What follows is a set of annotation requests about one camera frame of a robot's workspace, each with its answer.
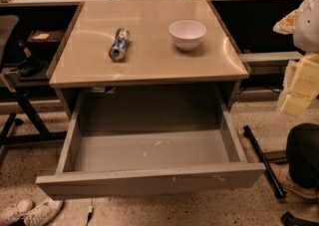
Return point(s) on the tan shoe of person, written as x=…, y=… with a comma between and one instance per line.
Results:
x=283, y=176

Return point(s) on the black office chair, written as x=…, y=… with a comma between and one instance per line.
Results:
x=7, y=25

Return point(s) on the right white sneaker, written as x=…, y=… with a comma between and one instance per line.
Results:
x=43, y=212

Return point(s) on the white ceramic bowl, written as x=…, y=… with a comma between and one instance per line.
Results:
x=186, y=34

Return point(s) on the left white sneaker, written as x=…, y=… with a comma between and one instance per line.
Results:
x=13, y=214

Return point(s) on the dark trouser leg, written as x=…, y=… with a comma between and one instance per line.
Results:
x=302, y=151

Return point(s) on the blue silver redbull can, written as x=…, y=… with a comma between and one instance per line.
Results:
x=118, y=50

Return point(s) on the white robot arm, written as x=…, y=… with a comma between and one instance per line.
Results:
x=303, y=24

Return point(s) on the black metal bar on floor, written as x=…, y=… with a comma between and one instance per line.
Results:
x=276, y=186

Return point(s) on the white sneaker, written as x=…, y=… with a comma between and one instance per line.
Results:
x=43, y=212
x=13, y=214

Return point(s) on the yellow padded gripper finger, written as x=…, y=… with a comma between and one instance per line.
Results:
x=300, y=85

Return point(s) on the dark box with label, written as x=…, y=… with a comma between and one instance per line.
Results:
x=38, y=36

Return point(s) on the open grey top drawer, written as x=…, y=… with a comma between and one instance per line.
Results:
x=150, y=140

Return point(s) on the beige top cabinet table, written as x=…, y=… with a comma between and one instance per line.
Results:
x=151, y=57

